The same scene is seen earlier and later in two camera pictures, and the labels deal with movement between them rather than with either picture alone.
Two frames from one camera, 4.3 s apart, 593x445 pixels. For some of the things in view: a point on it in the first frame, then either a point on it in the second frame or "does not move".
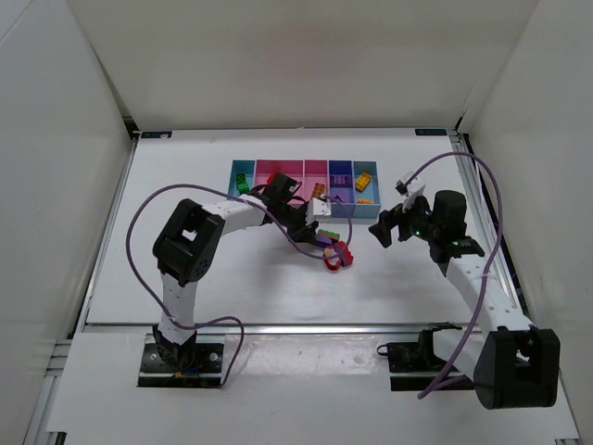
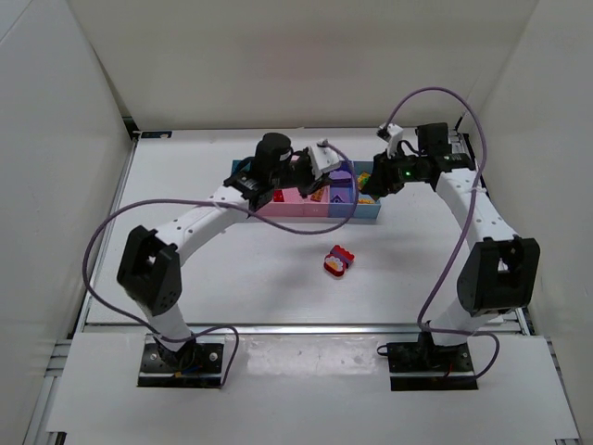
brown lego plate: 319,188 does not move
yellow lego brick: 363,181 does not move
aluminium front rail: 148,329 does not move
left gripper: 305,233 → 307,181
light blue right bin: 371,191 does not move
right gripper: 401,222 → 380,173
